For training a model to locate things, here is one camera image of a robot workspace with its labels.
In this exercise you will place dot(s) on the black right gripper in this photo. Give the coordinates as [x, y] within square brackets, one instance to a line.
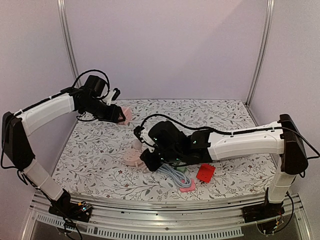
[149, 160]

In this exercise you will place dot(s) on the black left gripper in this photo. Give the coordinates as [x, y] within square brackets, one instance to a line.
[113, 115]

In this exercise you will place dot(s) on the light pink cube socket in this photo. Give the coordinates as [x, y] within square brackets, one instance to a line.
[128, 116]

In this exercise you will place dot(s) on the green plug adapter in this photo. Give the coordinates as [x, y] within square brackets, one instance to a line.
[182, 169]

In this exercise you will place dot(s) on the round pink power socket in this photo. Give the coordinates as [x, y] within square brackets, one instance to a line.
[132, 157]

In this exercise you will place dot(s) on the red cube socket adapter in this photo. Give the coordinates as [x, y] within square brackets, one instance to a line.
[205, 173]

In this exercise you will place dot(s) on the pink plug adapter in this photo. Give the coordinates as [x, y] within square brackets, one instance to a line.
[189, 189]

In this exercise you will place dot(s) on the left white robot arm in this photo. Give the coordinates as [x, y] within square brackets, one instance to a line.
[18, 126]

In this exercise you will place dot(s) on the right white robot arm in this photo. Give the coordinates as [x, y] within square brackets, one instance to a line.
[279, 138]

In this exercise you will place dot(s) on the floral patterned table mat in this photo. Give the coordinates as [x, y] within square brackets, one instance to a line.
[92, 162]

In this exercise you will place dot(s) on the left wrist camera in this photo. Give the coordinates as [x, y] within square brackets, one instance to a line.
[112, 96]

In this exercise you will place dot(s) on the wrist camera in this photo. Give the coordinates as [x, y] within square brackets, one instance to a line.
[112, 96]
[142, 135]

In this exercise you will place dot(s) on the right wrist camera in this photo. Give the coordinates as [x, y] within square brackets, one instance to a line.
[142, 135]

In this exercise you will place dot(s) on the aluminium front rail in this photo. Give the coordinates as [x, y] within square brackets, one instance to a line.
[213, 219]

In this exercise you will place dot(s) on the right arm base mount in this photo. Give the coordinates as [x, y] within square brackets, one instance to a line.
[268, 216]

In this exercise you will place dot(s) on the left aluminium corner post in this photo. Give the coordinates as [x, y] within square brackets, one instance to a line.
[67, 38]

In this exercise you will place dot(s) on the aluminium corner post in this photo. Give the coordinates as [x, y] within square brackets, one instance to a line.
[262, 51]
[67, 38]

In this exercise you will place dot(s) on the right aluminium corner post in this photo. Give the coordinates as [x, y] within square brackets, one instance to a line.
[262, 51]

